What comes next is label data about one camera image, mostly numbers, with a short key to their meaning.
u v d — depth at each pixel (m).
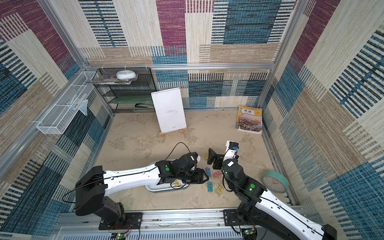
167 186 0.81
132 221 0.73
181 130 1.04
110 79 0.89
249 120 1.12
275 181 0.76
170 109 0.94
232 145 0.61
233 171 0.51
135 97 1.12
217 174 0.87
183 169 0.61
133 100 0.99
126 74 0.88
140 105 1.11
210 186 0.83
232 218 0.73
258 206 0.50
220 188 0.82
